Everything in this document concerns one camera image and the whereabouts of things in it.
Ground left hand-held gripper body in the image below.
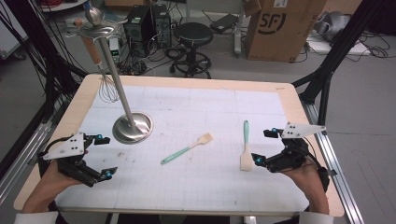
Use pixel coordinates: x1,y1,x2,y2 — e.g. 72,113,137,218
42,132,104,189

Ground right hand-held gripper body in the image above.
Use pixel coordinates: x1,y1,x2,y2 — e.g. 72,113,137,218
267,121,327,174

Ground metal utensil stand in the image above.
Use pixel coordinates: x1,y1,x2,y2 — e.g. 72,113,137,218
64,1,154,146

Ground slotted spatula with teal handle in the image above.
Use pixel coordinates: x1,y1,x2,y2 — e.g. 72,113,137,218
160,133,215,165

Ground wire whisk with wooden handle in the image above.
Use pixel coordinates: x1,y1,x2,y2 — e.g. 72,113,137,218
74,18,121,105

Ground person's left hand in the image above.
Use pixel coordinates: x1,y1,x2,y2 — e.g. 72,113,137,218
41,161,83,197

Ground person's right hand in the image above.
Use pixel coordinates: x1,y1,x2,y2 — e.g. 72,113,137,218
281,164,325,195

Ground white device with green display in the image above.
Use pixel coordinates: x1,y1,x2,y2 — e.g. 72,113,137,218
108,37,121,64

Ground cardboard box with black logo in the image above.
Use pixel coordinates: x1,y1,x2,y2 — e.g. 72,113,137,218
242,0,328,63

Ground white floor board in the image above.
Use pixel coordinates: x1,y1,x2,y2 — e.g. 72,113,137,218
306,33,372,57

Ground grey bag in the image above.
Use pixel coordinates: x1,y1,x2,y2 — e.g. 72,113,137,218
314,10,352,43

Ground black computer tower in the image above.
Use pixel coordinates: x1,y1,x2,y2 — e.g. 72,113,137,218
150,3,173,49
123,6,155,59

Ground black flat device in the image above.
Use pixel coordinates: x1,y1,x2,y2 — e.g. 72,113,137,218
209,12,239,35

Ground white cabinet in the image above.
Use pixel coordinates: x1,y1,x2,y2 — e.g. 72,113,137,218
0,6,30,60

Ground black round stool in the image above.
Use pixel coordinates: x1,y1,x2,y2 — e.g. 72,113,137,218
169,21,214,79

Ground white round table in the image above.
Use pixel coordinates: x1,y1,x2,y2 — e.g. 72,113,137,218
40,0,90,13

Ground aluminium rail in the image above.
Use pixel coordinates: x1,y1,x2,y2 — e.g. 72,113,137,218
0,105,62,204
302,102,365,224

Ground bundle of black floor cables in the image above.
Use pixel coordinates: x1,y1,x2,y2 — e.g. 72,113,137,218
118,46,177,77

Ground black metal frame with cables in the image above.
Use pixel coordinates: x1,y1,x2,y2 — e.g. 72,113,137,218
0,0,89,125

